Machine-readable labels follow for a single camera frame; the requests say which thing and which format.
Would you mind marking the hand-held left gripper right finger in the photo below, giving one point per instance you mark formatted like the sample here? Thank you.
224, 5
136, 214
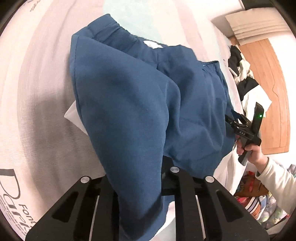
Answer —
182, 185

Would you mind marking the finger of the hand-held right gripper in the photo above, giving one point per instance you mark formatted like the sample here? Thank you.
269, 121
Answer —
232, 124
240, 117

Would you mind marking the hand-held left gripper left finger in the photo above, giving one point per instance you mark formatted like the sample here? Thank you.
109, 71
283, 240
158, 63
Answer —
92, 192

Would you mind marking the blue pants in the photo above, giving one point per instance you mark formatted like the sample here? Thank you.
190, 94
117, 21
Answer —
129, 104

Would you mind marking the person's right forearm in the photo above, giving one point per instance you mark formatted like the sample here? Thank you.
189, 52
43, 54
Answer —
277, 183

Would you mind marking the person's right hand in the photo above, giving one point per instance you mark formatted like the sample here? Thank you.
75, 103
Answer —
256, 155

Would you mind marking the black and white jacket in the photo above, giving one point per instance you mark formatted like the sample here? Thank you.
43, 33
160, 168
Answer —
245, 85

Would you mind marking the wooden headboard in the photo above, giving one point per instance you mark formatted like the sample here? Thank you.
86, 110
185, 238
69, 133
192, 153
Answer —
270, 92

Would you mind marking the striped bed sheet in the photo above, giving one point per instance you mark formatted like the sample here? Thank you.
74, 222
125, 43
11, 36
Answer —
34, 92

